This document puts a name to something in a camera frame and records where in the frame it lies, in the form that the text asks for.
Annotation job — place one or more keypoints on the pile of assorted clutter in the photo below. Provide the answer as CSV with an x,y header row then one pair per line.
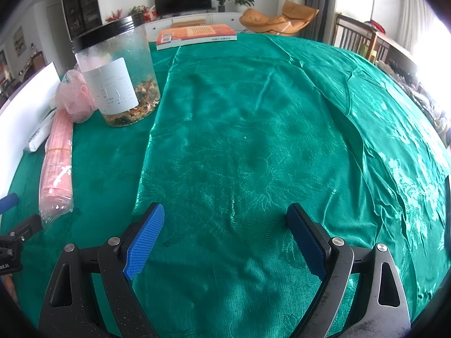
x,y
422,95

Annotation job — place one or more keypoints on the red cloth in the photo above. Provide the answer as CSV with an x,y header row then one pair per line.
x,y
376,25

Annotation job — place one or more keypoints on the framed wall painting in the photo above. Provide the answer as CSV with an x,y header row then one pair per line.
x,y
20,41

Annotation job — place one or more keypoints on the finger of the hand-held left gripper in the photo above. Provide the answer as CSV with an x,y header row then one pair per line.
x,y
26,227
7,203

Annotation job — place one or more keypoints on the white sheer curtain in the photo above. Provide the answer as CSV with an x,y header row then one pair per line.
x,y
391,10

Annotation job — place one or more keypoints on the pink mesh bath pouf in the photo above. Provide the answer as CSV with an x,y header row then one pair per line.
x,y
74,95

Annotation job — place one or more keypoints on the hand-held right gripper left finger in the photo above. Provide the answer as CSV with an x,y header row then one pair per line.
x,y
144,243

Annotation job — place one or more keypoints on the white tv cabinet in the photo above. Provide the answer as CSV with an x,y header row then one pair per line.
x,y
225,19

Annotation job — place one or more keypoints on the red flower arrangement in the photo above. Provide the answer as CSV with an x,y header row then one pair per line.
x,y
114,16

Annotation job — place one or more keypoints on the small green potted plant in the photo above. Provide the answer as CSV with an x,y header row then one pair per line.
x,y
221,4

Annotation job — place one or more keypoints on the green satin tablecloth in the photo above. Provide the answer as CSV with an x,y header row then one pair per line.
x,y
246,148

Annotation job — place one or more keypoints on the red gift box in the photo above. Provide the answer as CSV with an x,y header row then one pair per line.
x,y
152,13

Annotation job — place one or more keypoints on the wooden stool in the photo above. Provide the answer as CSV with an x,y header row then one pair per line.
x,y
188,23

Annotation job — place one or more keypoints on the orange book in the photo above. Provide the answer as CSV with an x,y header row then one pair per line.
x,y
197,33

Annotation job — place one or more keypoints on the dark display cabinet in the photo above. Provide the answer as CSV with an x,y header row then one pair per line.
x,y
81,3

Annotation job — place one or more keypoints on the pink roll in clear wrap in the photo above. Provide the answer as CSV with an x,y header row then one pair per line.
x,y
56,169

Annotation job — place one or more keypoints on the orange lounge chair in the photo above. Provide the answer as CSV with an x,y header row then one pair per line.
x,y
271,19

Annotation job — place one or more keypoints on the clear jar with black lid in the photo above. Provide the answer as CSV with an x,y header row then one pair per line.
x,y
116,77

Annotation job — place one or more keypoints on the white cardboard box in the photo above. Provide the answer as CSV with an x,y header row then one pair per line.
x,y
24,119

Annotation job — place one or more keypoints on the leafy green potted plant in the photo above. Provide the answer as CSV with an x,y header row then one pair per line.
x,y
138,10

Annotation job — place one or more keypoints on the grey curtain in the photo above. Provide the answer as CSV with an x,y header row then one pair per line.
x,y
320,7

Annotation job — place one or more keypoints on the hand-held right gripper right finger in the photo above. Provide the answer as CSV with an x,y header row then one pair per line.
x,y
306,243

